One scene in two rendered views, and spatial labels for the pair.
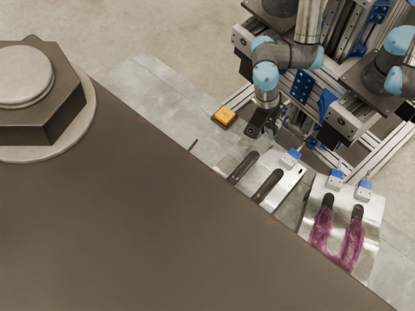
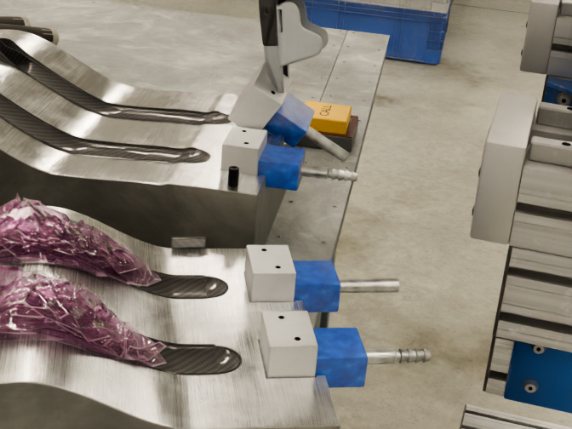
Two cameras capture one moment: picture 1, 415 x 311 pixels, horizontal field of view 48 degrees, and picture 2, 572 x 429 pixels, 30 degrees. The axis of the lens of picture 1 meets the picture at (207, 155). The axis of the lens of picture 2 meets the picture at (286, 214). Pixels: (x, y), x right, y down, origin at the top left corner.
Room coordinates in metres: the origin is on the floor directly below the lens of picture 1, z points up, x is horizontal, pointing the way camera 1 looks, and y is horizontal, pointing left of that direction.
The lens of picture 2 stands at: (0.43, -1.17, 1.31)
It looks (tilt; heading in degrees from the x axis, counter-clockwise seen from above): 26 degrees down; 64
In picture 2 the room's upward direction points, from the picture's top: 5 degrees clockwise
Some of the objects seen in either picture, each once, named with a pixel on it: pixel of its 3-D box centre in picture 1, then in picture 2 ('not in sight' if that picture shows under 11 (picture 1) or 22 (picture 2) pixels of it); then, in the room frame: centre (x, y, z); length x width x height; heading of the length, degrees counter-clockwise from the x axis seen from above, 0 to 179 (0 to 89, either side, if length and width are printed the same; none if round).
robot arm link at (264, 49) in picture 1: (269, 55); not in sight; (0.99, -0.15, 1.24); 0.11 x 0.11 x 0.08; 7
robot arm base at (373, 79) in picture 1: (386, 71); not in sight; (1.12, -0.59, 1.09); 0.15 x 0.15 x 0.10
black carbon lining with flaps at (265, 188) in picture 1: (241, 191); (58, 94); (0.67, -0.13, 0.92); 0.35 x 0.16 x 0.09; 147
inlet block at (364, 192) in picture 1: (365, 184); (347, 357); (0.78, -0.58, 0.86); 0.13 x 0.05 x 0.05; 164
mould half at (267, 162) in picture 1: (234, 198); (48, 133); (0.66, -0.11, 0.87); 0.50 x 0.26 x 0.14; 147
